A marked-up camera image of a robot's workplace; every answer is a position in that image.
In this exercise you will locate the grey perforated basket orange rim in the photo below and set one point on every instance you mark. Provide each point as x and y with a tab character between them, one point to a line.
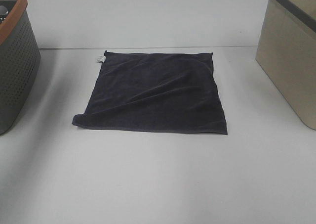
19	60

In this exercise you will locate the beige basket with grey rim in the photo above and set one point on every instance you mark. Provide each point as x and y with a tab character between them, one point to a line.
287	53

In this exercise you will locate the dark navy towel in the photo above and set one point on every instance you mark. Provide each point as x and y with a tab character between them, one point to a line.
155	92

